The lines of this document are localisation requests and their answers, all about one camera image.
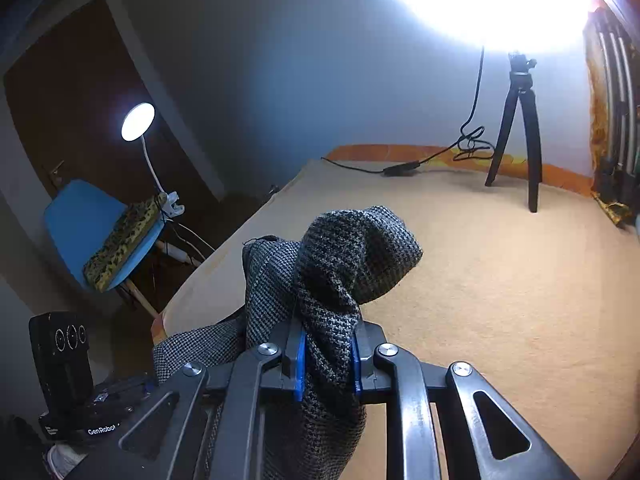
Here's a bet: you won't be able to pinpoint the grey houndstooth pants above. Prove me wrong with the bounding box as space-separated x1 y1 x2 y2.
153 206 422 479

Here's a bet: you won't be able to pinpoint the leopard print cushion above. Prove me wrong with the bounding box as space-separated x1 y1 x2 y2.
82 193 167 292

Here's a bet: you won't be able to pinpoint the blue chair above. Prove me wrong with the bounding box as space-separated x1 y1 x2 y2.
43 179 164 318

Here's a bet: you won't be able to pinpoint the orange patterned cloth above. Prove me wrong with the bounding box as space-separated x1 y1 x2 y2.
584 27 631 228

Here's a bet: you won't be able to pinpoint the white desk lamp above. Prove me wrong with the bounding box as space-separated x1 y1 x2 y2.
119 102 187 219

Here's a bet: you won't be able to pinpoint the silver folded tripod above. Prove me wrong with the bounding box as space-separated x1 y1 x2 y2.
594 9 639 206

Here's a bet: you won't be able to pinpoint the black mini tripod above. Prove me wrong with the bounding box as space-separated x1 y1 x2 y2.
482 52 546 214

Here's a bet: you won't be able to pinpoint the brown wooden door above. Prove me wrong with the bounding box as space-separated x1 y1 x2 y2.
3 0 218 217

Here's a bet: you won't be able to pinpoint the black power cable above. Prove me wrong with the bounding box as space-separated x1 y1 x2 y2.
319 46 497 178

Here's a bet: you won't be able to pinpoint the white ring light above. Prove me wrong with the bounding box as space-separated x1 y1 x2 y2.
396 0 598 58

